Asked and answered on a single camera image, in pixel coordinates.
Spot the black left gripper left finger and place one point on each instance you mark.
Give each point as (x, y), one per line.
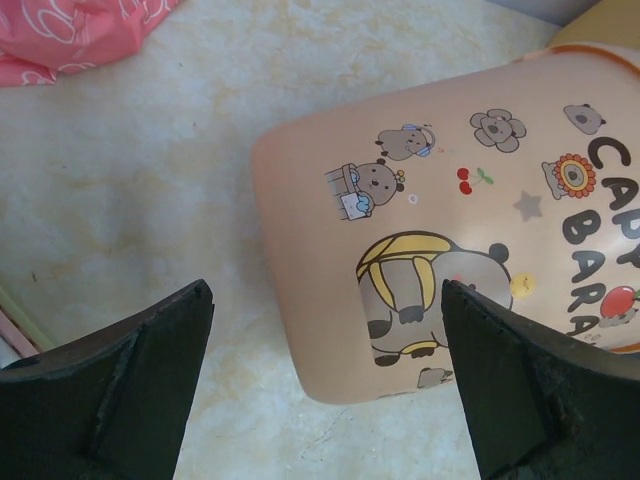
(113, 404)

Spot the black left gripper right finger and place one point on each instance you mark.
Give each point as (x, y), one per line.
(539, 404)

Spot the peach capybara print bucket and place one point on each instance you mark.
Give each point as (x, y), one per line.
(520, 182)

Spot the yellow slatted waste bin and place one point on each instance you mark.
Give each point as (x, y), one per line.
(611, 22)

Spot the stacked pastel baskets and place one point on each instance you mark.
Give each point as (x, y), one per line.
(20, 331)

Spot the pink plastic bag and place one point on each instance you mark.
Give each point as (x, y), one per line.
(42, 39)

